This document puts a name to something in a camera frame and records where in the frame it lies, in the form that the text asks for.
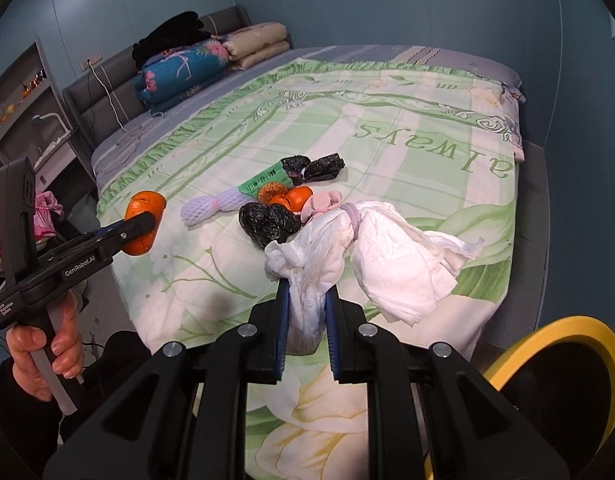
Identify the green floral printed blanket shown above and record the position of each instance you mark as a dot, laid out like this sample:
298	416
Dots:
387	110

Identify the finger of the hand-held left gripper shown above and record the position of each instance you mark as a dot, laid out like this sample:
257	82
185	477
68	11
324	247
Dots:
132	225

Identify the orange fruit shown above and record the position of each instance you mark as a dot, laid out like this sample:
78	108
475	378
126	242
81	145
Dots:
7	110

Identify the white desk lamp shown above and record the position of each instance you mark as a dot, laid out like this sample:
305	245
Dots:
37	120

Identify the beige folded quilt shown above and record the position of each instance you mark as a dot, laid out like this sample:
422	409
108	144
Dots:
257	40

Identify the black plastic bag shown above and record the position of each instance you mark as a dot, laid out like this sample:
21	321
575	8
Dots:
295	167
267	222

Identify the black clothes pile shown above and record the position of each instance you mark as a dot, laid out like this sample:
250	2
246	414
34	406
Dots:
172	35

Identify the person's left forearm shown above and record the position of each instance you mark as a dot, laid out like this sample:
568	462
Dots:
12	425

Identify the pale purple foam net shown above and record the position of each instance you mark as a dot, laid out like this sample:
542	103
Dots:
212	205

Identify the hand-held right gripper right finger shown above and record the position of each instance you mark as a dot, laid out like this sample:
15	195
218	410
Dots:
332	330

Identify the wall socket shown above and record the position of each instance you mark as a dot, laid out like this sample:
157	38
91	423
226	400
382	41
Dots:
90	62

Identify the black sock bundle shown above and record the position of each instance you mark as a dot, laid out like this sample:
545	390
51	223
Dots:
327	165

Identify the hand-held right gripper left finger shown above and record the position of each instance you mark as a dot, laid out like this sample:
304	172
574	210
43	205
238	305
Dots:
282	330

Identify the yellow rimmed black bin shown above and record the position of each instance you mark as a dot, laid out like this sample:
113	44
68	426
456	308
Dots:
562	327

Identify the small shelf ornaments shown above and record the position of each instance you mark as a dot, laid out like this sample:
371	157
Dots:
35	80

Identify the grey blue bed sheet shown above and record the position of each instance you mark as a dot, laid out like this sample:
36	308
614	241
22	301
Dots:
337	55

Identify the blue floral folded quilt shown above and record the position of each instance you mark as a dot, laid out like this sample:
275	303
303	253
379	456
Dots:
177	75

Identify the person's left hand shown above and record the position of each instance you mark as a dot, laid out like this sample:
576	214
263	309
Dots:
32	365

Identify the pink cloth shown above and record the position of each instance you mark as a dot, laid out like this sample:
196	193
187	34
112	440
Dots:
47	202

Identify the pink plastic bag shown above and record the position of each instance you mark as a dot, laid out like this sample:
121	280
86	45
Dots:
320	204

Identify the white shelf unit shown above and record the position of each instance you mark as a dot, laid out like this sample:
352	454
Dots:
47	105

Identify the green snack packet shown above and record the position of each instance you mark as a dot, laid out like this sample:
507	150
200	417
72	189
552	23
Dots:
257	180

